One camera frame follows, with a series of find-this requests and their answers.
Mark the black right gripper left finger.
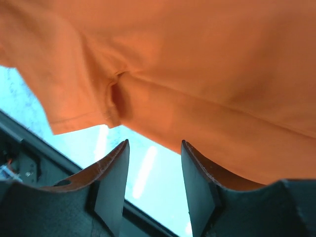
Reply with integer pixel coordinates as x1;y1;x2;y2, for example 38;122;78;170
0;141;129;237

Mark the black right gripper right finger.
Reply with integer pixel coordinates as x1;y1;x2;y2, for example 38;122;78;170
181;141;316;237

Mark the orange t shirt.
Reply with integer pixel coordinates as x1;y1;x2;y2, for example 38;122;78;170
0;0;316;190

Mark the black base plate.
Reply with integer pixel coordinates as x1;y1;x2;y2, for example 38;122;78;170
0;113;173;237

